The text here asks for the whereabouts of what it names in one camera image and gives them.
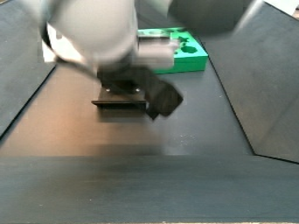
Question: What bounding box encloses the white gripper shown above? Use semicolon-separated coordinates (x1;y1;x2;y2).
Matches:
133;36;180;69

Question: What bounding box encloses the green shape sorter block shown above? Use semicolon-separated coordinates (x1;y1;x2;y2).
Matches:
138;27;208;74

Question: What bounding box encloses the black arch fixture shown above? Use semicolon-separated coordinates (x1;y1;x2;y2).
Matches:
90;80;146;110

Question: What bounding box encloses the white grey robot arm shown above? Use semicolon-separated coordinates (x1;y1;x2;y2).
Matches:
21;0;256;71

